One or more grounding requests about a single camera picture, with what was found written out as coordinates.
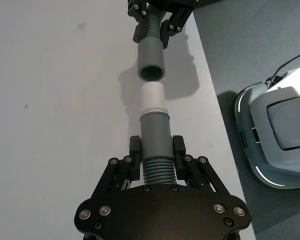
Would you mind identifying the grey hose with cuff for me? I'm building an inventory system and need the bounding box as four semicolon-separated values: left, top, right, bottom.
137;11;166;82

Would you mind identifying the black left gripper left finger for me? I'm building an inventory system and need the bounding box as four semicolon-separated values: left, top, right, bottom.
89;135;143;200

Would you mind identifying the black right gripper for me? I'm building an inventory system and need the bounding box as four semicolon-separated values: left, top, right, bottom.
126;0;201;50

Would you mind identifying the thin black cable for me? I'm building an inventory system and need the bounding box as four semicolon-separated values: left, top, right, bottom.
265;48;300;89

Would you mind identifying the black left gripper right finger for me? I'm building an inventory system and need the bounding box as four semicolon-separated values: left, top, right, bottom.
171;135;231;200

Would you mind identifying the grey hose with white tip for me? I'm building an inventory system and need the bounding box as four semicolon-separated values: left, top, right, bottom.
139;82;177;186

